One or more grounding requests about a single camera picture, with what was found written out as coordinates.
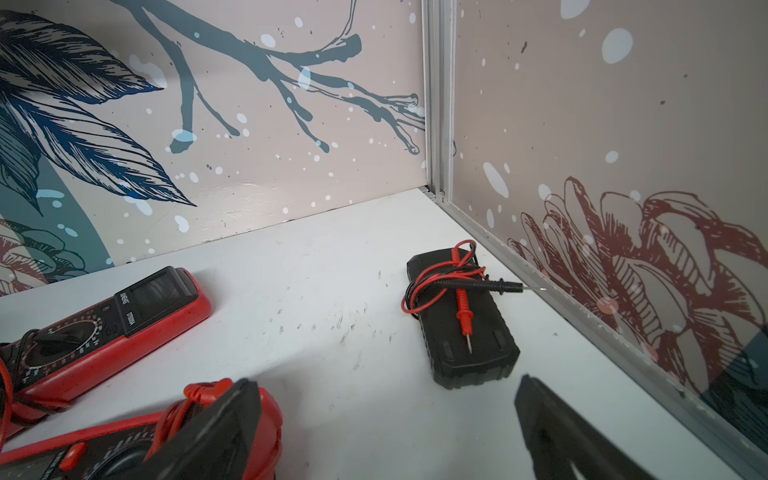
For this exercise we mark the small black multimeter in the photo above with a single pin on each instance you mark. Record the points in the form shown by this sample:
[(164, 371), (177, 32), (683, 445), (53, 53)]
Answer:
[(451, 295)]

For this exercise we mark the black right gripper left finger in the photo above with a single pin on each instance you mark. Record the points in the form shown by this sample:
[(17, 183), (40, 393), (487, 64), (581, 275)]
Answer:
[(207, 435)]

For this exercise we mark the red multimeter far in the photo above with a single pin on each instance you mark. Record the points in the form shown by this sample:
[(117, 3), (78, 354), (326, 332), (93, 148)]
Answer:
[(47, 369)]

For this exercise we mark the red multimeter with leads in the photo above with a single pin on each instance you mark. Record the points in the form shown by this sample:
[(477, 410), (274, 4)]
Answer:
[(107, 451)]

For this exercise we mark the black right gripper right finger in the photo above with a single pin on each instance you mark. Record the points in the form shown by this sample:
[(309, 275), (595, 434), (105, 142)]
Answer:
[(562, 444)]

